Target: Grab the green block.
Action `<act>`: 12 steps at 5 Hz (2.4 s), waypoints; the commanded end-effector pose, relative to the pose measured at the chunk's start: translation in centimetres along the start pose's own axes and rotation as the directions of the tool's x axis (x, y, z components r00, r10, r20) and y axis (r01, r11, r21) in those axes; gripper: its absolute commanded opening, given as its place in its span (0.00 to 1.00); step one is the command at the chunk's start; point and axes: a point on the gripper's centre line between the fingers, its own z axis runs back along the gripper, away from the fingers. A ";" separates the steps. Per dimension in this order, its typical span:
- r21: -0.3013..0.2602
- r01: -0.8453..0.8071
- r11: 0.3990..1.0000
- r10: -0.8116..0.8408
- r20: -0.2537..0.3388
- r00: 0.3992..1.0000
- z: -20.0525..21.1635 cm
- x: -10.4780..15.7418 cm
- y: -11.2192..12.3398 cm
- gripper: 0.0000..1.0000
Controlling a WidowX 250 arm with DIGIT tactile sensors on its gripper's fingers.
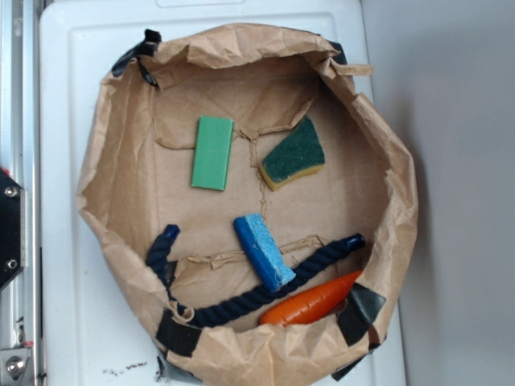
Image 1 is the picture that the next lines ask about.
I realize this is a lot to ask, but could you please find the green rectangular block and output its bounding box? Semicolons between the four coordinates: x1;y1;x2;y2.
191;116;233;191

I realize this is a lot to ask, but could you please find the brown paper-lined bin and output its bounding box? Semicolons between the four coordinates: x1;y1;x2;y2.
77;23;418;385

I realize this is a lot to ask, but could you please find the green and yellow scrub sponge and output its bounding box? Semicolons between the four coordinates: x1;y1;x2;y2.
259;117;325;191

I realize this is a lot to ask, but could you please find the blue cellulose sponge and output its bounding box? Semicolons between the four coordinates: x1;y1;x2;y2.
233;213;296;293

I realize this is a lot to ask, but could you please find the orange plastic carrot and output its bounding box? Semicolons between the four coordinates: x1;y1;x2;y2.
259;270;363;326

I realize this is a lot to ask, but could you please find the dark navy rope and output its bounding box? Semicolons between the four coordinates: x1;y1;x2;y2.
145;224;367;327

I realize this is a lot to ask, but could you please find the black robot mount plate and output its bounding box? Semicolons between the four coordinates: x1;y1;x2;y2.
0;167;26;291

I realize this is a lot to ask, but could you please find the aluminium frame rail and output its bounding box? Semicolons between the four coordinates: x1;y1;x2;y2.
1;1;46;385

